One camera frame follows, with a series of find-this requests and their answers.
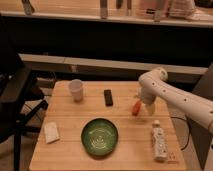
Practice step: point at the white folded cloth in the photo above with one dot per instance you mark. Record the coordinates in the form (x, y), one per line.
(51, 132)

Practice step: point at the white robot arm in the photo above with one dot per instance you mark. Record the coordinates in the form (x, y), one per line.
(153, 84)

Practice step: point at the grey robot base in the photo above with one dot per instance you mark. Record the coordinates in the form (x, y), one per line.
(200, 136)

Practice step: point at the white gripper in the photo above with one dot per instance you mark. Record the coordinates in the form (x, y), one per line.
(148, 98)

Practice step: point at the white plastic cup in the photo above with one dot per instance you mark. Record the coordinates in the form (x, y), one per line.
(76, 89)

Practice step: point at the black office chair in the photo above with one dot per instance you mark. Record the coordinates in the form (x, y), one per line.
(20, 99)

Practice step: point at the green ceramic plate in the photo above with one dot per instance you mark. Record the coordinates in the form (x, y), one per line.
(99, 137)

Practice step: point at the black rectangular remote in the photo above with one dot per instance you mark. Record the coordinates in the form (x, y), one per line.
(108, 97)

